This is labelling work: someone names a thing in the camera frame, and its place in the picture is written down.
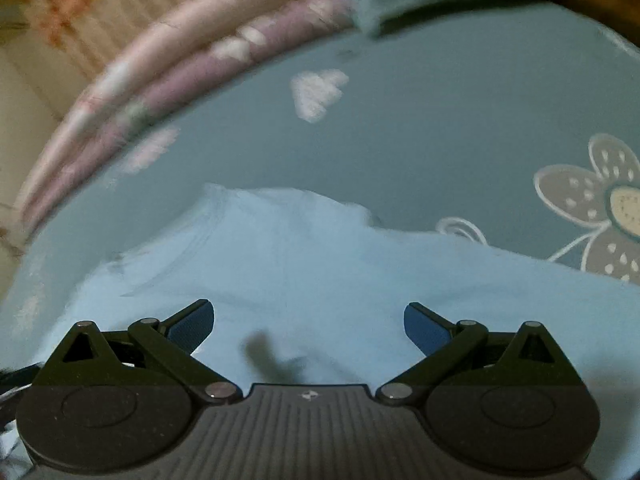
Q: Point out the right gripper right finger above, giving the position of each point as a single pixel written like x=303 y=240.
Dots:
x=446 y=347

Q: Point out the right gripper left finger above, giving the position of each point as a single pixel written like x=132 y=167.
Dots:
x=168 y=347

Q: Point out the light blue cartoon sweatshirt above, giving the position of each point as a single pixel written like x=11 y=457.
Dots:
x=307 y=289

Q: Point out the teal floral bed sheet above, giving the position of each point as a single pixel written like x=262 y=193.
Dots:
x=509 y=123

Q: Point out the pink purple folded quilt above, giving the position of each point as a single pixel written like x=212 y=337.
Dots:
x=116 y=103

